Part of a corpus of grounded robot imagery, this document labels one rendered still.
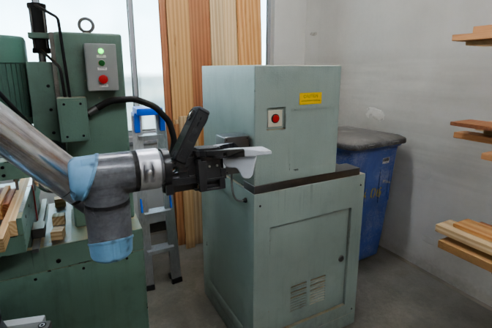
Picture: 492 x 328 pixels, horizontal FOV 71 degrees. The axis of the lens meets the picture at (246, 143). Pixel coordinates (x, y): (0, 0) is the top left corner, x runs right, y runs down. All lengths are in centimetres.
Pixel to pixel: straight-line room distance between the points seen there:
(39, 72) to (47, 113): 14
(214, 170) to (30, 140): 34
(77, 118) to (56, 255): 48
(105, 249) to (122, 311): 93
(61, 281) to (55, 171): 78
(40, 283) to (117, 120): 63
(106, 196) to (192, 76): 228
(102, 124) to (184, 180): 78
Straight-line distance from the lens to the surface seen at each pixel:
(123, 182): 62
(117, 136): 141
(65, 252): 142
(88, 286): 149
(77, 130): 131
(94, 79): 132
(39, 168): 74
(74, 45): 138
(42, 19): 148
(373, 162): 241
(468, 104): 245
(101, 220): 64
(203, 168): 65
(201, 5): 294
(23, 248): 131
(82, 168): 62
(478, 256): 201
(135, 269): 149
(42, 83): 142
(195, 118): 65
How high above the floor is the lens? 140
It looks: 12 degrees down
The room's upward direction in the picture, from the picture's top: straight up
